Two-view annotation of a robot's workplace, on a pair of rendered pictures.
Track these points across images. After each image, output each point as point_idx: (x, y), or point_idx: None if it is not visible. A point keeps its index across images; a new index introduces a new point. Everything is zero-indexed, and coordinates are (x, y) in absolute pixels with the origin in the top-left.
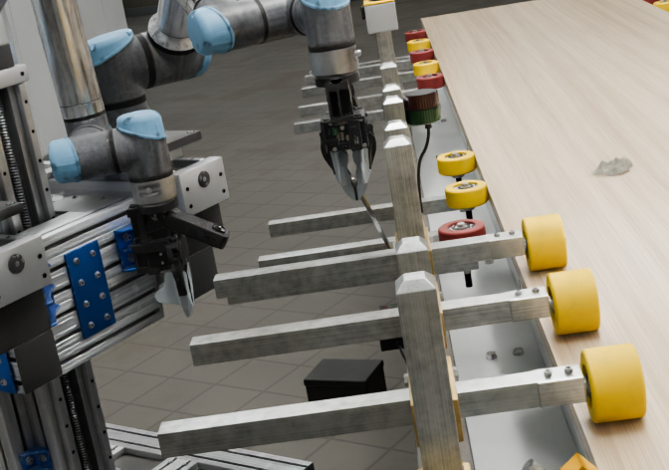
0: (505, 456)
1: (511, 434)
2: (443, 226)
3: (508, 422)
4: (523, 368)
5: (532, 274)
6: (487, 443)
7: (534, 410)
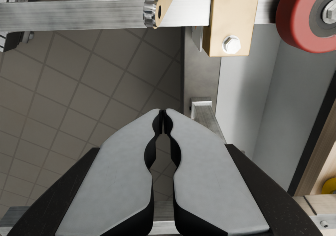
0: (225, 115)
1: (235, 93)
2: (307, 0)
3: (237, 79)
4: None
5: (319, 192)
6: (219, 100)
7: (257, 67)
